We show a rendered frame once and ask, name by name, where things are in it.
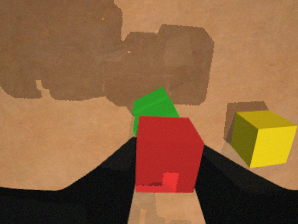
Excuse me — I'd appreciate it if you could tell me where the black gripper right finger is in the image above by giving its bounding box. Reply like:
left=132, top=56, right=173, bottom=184
left=196, top=145, right=298, bottom=224

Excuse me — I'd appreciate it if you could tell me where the yellow cube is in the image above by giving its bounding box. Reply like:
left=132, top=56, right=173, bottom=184
left=231, top=109, right=297, bottom=168

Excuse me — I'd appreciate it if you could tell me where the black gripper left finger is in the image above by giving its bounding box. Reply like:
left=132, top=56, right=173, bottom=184
left=0, top=137, right=137, bottom=224

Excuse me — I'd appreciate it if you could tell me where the red block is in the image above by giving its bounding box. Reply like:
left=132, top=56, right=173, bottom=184
left=134, top=116, right=205, bottom=193

